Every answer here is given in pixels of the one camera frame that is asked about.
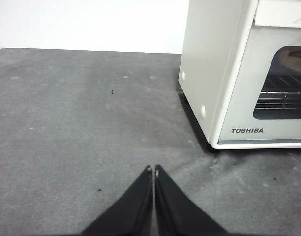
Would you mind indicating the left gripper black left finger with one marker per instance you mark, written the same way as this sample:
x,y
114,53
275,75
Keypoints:
x,y
130,211

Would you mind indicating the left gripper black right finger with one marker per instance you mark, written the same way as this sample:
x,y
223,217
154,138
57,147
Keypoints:
x,y
177,211

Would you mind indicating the cream Toshiba toaster oven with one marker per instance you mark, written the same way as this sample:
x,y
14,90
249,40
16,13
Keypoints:
x,y
204,61

